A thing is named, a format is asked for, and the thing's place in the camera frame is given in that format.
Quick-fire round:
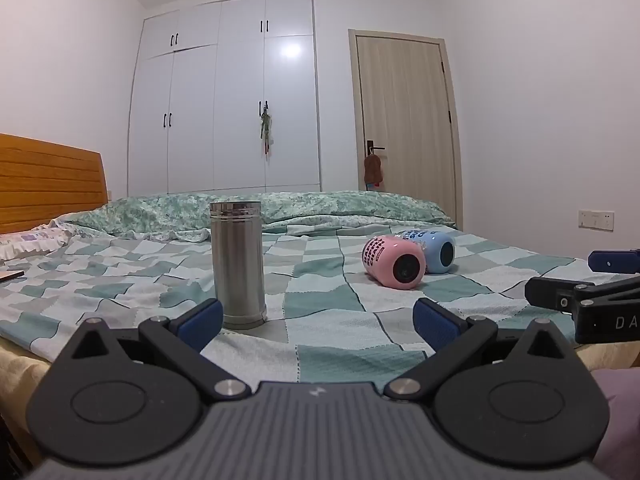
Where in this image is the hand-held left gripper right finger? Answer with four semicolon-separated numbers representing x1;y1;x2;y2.
382;297;581;401

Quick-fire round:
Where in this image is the white wall socket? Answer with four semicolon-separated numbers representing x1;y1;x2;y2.
578;208;615;232

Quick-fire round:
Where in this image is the stainless steel thermos cup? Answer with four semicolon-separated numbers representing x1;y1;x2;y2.
209;200;268;331

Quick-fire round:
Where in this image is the beige wooden door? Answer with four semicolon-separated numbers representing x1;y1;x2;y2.
348;28;464;231

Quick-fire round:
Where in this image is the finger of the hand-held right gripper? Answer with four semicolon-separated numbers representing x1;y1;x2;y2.
524;275;601;314
587;248;640;275

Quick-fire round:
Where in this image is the purple cloth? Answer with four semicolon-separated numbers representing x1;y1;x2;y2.
591;367;640;480

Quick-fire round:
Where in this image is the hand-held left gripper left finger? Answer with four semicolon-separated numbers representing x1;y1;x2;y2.
52;298;252;403

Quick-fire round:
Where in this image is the wooden headboard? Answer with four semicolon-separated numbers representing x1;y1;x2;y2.
0;133;110;236

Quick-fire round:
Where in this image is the white wardrobe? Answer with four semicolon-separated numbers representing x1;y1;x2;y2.
127;0;322;197

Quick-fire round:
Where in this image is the green floral quilt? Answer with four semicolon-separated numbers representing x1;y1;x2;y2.
64;190;457;242

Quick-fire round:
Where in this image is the green hanging ornament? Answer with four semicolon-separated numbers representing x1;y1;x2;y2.
258;102;275;159

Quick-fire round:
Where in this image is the pink cup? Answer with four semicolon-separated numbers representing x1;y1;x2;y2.
362;234;427;291

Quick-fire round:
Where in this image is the green checkered blanket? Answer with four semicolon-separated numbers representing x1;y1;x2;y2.
0;224;601;397

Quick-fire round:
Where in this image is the floral pillow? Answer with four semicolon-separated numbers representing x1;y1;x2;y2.
0;224;77;262

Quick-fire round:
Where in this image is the light blue cup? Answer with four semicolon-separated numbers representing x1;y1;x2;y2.
395;229;457;275

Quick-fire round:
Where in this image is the brown hanging plush toy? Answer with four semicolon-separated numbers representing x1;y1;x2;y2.
363;153;385;192

